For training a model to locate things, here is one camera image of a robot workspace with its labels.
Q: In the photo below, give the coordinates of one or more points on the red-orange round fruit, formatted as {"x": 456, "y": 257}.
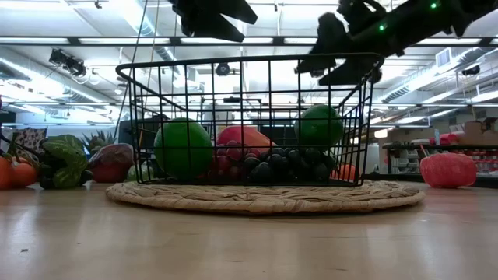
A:
{"x": 447, "y": 170}

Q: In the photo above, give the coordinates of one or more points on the black grape bunch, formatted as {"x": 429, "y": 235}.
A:
{"x": 288, "y": 163}

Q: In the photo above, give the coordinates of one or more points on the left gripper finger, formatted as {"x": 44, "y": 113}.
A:
{"x": 218, "y": 32}
{"x": 237, "y": 9}

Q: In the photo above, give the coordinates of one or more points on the spotted fabric cushion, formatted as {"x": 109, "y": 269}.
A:
{"x": 29, "y": 137}

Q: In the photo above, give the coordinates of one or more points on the round woven placemat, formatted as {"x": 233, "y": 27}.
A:
{"x": 264, "y": 200}

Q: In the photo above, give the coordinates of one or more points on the green lime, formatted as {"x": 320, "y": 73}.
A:
{"x": 319, "y": 126}

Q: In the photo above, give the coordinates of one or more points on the round black ceiling camera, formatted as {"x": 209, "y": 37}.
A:
{"x": 222, "y": 69}

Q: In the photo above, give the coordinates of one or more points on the red-orange mango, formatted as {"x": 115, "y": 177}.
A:
{"x": 243, "y": 137}

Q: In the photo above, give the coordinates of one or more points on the storage shelf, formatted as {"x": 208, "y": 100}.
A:
{"x": 428, "y": 148}

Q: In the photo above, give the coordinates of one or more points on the red grape bunch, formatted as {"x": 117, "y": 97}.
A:
{"x": 229, "y": 155}

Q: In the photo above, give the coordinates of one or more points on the bright green round fruit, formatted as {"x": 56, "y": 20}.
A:
{"x": 183, "y": 149}

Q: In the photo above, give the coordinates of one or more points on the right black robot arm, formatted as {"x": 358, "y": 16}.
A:
{"x": 408, "y": 23}

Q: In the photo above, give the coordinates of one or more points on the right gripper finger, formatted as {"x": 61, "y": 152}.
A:
{"x": 317, "y": 65}
{"x": 354, "y": 72}

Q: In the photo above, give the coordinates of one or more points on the black ceiling-mounted device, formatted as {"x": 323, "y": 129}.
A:
{"x": 68, "y": 62}

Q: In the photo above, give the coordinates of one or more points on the dark red apple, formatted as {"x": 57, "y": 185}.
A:
{"x": 111, "y": 163}

